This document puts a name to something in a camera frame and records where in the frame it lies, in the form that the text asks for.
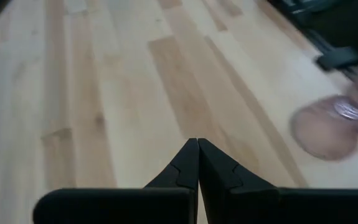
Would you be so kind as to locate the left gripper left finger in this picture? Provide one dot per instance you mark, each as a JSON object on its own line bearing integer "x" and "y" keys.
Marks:
{"x": 185, "y": 171}

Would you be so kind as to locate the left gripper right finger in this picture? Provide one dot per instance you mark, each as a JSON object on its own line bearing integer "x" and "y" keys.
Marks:
{"x": 216, "y": 171}

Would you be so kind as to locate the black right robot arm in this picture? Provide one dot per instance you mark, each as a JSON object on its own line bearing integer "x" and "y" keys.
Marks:
{"x": 353, "y": 28}

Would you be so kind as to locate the black aluminium table frame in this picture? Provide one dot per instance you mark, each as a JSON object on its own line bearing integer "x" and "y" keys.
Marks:
{"x": 294, "y": 11}

